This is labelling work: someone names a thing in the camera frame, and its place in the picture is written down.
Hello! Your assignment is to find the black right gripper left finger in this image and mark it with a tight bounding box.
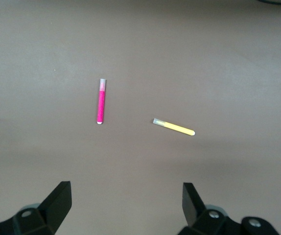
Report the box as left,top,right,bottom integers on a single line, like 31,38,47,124
0,181,72,235

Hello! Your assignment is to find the yellow highlighter pen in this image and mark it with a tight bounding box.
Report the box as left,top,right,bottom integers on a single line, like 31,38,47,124
152,118,196,137

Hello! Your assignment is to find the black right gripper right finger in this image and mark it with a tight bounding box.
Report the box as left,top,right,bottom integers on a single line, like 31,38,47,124
177,182,281,235

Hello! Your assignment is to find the pink highlighter pen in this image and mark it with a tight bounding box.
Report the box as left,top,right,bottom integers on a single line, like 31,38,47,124
96,78,107,125

